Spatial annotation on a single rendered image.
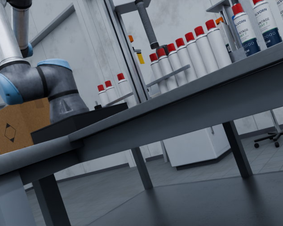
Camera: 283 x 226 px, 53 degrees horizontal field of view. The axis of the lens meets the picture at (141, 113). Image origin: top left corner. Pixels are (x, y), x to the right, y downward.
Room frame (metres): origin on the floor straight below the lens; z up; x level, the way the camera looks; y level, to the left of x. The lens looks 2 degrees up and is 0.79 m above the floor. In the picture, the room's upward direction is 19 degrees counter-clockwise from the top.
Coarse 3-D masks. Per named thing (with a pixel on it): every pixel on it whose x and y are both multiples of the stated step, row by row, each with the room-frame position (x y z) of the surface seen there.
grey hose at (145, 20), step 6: (138, 0) 1.14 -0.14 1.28; (138, 6) 1.15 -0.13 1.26; (144, 6) 1.15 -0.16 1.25; (138, 12) 1.16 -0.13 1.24; (144, 12) 1.15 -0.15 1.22; (144, 18) 1.15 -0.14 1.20; (144, 24) 1.15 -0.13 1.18; (150, 24) 1.15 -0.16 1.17; (150, 30) 1.15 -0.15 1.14; (150, 36) 1.15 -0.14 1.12; (150, 42) 1.15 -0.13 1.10; (156, 42) 1.15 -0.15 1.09
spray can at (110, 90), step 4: (108, 80) 1.55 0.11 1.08; (108, 84) 1.54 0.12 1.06; (108, 88) 1.54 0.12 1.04; (112, 88) 1.54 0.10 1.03; (108, 92) 1.54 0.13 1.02; (112, 92) 1.54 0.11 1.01; (108, 96) 1.54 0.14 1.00; (112, 96) 1.53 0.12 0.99; (116, 96) 1.55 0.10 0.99; (112, 100) 1.54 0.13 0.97; (112, 104) 1.54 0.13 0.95
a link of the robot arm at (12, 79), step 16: (0, 0) 1.03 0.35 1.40; (0, 16) 1.00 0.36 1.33; (0, 32) 0.98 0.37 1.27; (0, 48) 0.97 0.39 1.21; (16, 48) 1.00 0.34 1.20; (0, 64) 0.96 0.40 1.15; (16, 64) 0.96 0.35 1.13; (0, 80) 0.92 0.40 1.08; (16, 80) 0.94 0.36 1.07; (32, 80) 0.97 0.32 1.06; (16, 96) 0.95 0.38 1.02; (32, 96) 0.99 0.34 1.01
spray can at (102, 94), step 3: (99, 87) 1.59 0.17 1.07; (102, 87) 1.59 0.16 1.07; (99, 90) 1.59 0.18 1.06; (102, 90) 1.59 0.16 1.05; (99, 93) 1.58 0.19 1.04; (102, 93) 1.58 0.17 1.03; (105, 93) 1.58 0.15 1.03; (99, 96) 1.59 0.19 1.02; (102, 96) 1.58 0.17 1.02; (105, 96) 1.58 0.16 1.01; (102, 99) 1.58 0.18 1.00; (105, 99) 1.58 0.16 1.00; (108, 99) 1.59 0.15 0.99; (102, 102) 1.58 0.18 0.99; (105, 102) 1.58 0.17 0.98; (108, 102) 1.58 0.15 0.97; (102, 105) 1.59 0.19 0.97
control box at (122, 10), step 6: (114, 0) 1.15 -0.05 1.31; (120, 0) 1.15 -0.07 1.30; (126, 0) 1.16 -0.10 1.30; (132, 0) 1.16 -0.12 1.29; (144, 0) 1.18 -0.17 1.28; (150, 0) 1.21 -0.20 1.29; (114, 6) 1.15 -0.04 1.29; (120, 6) 1.16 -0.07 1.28; (126, 6) 1.18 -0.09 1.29; (132, 6) 1.20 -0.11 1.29; (120, 12) 1.22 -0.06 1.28; (126, 12) 1.24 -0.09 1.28
